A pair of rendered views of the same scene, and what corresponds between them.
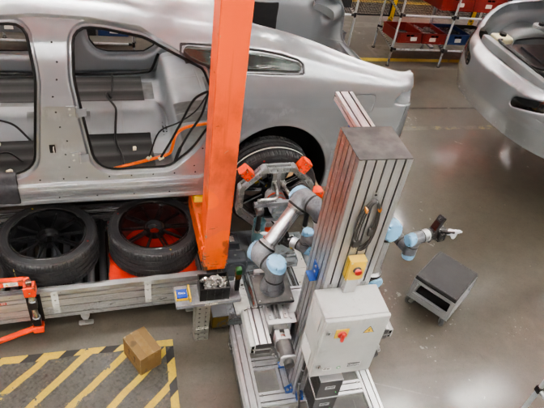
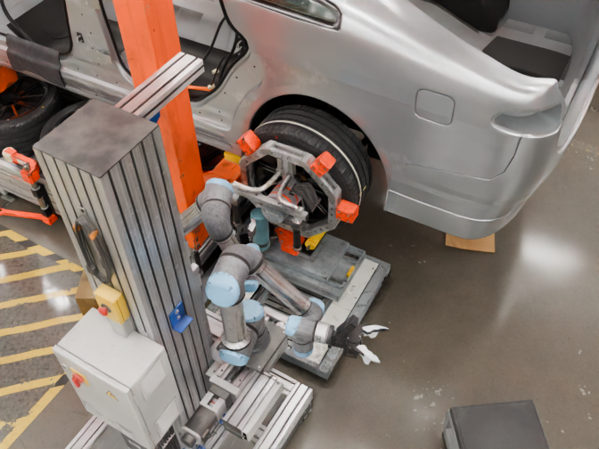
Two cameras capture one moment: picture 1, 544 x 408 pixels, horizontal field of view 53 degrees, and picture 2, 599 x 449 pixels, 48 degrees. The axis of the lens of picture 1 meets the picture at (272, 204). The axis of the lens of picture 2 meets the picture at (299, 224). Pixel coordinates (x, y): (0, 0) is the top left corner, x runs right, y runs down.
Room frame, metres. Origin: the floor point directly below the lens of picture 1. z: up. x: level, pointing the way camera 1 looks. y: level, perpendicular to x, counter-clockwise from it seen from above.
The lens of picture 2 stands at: (1.55, -1.87, 3.25)
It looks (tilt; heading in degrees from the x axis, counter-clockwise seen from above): 48 degrees down; 51
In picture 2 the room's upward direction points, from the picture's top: 2 degrees counter-clockwise
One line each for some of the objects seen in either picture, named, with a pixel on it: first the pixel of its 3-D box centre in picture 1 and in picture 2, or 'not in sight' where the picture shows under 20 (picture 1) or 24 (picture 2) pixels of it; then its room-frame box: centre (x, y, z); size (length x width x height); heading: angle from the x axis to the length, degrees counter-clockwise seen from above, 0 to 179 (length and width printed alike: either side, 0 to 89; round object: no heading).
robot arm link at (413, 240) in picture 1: (414, 239); (301, 328); (2.37, -0.84, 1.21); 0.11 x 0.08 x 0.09; 123
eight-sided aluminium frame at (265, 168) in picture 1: (274, 196); (290, 191); (2.99, -0.01, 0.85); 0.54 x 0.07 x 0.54; 111
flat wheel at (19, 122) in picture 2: not in sight; (13, 110); (2.35, 2.18, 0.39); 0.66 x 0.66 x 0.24
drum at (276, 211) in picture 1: (276, 202); (283, 200); (2.92, -0.03, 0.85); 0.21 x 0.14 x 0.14; 21
